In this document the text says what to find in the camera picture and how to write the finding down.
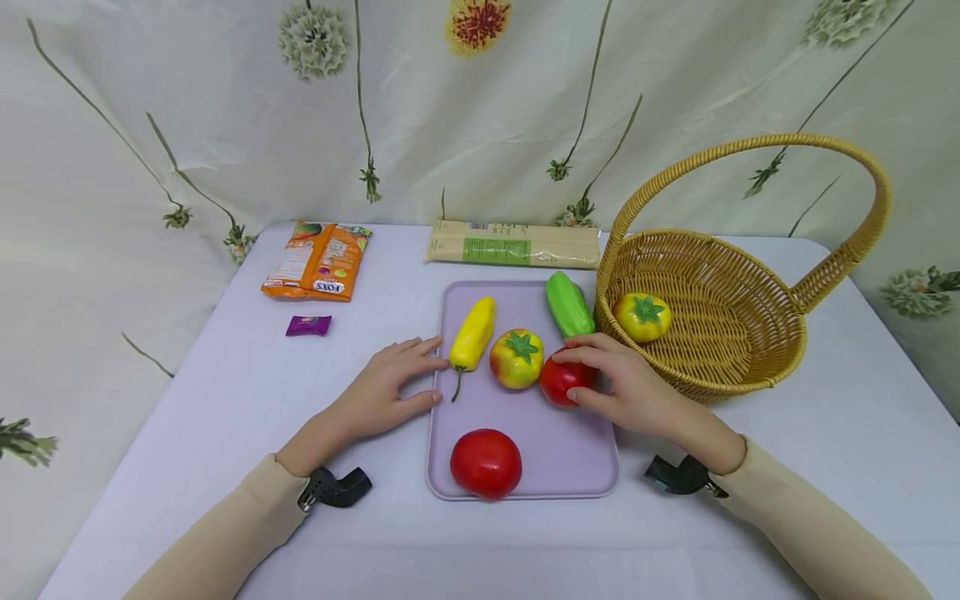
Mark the person's right hand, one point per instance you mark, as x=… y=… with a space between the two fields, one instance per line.
x=637 y=392

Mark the person's left hand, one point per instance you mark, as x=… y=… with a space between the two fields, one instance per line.
x=367 y=400

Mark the person's left ring finger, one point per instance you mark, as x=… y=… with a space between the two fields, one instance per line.
x=394 y=347

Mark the person's right thumb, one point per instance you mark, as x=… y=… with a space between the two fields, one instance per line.
x=594 y=402

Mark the person's left index finger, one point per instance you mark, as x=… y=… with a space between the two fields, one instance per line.
x=430 y=366

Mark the person's right middle finger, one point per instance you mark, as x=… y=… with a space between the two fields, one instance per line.
x=594 y=339

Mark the person's left middle finger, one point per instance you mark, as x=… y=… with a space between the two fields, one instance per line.
x=424 y=342

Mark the person's right index finger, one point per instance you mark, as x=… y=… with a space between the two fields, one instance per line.
x=579 y=355

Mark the person's left thumb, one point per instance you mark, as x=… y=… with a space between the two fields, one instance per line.
x=421 y=402

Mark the small red toy tomato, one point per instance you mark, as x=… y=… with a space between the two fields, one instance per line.
x=559 y=382

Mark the person's right forearm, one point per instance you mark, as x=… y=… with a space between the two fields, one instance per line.
x=795 y=525

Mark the person's left forearm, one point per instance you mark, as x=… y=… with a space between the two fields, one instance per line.
x=232 y=533

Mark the green toy cucumber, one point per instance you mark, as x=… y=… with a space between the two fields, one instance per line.
x=568 y=305

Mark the yellow toy pepper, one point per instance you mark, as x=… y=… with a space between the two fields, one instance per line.
x=474 y=333

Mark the lilac plastic tray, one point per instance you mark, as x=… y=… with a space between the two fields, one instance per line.
x=559 y=450

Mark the yellow red toy tomato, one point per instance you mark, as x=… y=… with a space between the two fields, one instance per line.
x=516 y=362

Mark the purple wrapped candy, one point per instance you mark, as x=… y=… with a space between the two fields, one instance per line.
x=308 y=326

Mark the large red toy tomato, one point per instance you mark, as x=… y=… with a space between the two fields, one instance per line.
x=486 y=463

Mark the black wrist band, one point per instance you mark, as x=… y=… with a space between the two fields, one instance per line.
x=679 y=477
x=337 y=488

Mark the orange snack packet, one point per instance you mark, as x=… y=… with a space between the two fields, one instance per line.
x=319 y=262

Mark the beige noodle packet green label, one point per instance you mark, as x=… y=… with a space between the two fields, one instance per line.
x=514 y=245

